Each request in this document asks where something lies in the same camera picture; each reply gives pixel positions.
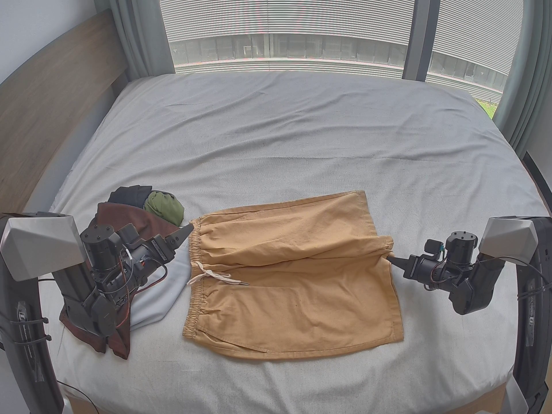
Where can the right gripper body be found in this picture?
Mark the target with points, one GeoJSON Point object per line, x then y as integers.
{"type": "Point", "coordinates": [422, 268]}

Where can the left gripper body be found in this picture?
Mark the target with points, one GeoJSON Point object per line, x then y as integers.
{"type": "Point", "coordinates": [157, 252]}

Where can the tan shorts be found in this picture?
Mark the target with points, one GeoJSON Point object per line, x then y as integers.
{"type": "Point", "coordinates": [302, 283]}

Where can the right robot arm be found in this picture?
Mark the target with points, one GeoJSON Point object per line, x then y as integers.
{"type": "Point", "coordinates": [504, 235]}

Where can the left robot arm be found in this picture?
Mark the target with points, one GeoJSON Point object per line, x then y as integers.
{"type": "Point", "coordinates": [39, 244]}

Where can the bed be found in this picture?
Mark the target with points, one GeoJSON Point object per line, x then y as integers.
{"type": "Point", "coordinates": [302, 136]}

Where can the pale grey garment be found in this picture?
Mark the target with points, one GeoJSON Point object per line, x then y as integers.
{"type": "Point", "coordinates": [164, 291]}

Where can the green garment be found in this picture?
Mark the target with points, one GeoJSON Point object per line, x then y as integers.
{"type": "Point", "coordinates": [166, 208]}

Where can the brown garment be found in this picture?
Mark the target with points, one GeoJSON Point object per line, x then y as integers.
{"type": "Point", "coordinates": [129, 216]}

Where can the black garment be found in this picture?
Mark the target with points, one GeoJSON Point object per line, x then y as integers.
{"type": "Point", "coordinates": [127, 196]}

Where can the grey-green curtain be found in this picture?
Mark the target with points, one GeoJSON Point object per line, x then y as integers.
{"type": "Point", "coordinates": [133, 24]}
{"type": "Point", "coordinates": [530, 58]}

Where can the window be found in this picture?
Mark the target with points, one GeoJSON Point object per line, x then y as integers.
{"type": "Point", "coordinates": [302, 15]}

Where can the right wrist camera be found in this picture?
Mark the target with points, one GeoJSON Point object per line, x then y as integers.
{"type": "Point", "coordinates": [433, 247]}

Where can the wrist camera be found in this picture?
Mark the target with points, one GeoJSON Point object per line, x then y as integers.
{"type": "Point", "coordinates": [433, 247]}
{"type": "Point", "coordinates": [128, 234]}

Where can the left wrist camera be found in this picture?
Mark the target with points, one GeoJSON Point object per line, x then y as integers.
{"type": "Point", "coordinates": [128, 234]}

